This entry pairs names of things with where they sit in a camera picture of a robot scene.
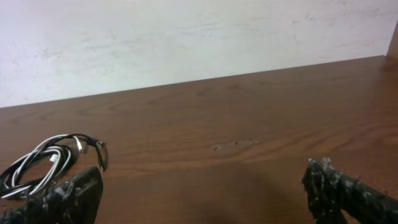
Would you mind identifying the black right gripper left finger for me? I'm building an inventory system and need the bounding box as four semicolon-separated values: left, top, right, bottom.
1;167;103;224

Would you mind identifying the white USB cable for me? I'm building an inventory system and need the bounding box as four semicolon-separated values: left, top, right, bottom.
0;134;84;199

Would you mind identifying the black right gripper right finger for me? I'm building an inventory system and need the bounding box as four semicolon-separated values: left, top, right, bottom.
301;157;397;224

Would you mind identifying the black USB cable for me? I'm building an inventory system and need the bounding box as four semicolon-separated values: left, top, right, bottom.
0;133;109;195

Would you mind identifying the wooden side panel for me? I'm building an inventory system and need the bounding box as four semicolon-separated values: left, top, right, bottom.
386;22;398;60

